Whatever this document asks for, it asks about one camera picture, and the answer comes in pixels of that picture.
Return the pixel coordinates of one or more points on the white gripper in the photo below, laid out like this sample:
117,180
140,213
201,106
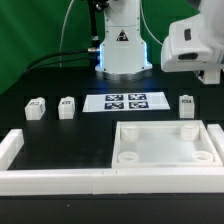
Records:
195,43

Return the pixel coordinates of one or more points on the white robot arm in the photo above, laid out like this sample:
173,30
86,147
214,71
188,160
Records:
123,53

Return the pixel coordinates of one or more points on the white marker sheet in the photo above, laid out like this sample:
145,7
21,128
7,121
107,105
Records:
126,102

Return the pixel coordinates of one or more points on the white U-shaped obstacle fence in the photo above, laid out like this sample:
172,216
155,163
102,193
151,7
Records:
100,181

